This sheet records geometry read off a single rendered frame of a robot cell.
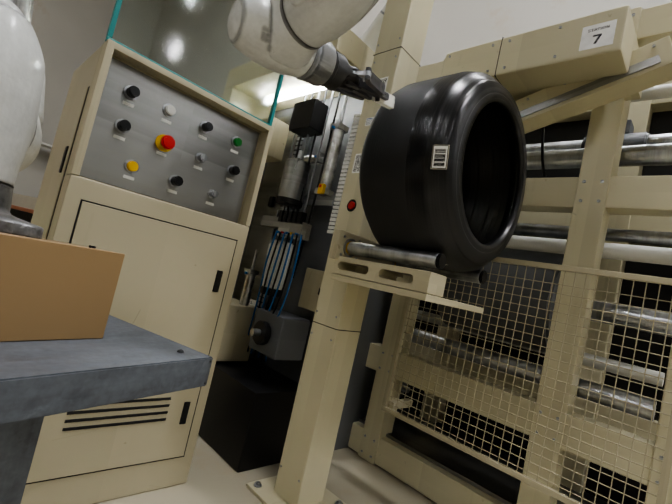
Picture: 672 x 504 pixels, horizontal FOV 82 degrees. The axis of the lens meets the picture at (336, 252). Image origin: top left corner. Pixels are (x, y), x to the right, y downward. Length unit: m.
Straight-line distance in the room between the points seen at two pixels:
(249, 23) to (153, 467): 1.29
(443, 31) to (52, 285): 6.10
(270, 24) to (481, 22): 5.61
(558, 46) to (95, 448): 1.88
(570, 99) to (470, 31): 4.65
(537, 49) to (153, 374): 1.50
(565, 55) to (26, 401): 1.56
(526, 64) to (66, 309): 1.49
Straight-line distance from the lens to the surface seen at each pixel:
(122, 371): 0.49
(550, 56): 1.61
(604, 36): 1.58
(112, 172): 1.29
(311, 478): 1.54
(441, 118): 1.07
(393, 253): 1.15
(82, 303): 0.56
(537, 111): 1.68
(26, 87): 0.61
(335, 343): 1.37
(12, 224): 0.58
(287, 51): 0.77
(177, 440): 1.51
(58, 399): 0.46
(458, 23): 6.36
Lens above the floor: 0.79
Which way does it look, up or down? 4 degrees up
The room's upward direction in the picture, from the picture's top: 13 degrees clockwise
